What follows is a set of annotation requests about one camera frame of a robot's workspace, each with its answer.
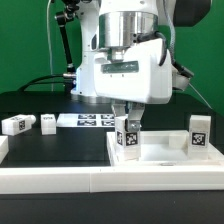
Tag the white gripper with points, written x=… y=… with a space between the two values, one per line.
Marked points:
x=138 y=78

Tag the white square table top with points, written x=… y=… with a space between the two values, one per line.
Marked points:
x=156 y=151

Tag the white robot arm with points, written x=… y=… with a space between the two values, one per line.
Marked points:
x=114 y=26

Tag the white U-shaped obstacle fence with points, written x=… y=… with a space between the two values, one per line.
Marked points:
x=110 y=179

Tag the white marker base plate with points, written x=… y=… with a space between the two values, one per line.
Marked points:
x=85 y=120

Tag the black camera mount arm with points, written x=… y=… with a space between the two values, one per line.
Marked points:
x=62 y=18

